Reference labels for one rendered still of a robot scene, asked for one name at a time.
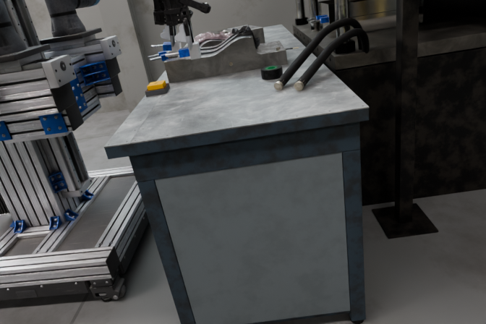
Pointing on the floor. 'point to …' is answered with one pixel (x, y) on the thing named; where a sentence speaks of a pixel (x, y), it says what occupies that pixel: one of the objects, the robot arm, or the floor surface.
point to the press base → (424, 124)
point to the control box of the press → (406, 93)
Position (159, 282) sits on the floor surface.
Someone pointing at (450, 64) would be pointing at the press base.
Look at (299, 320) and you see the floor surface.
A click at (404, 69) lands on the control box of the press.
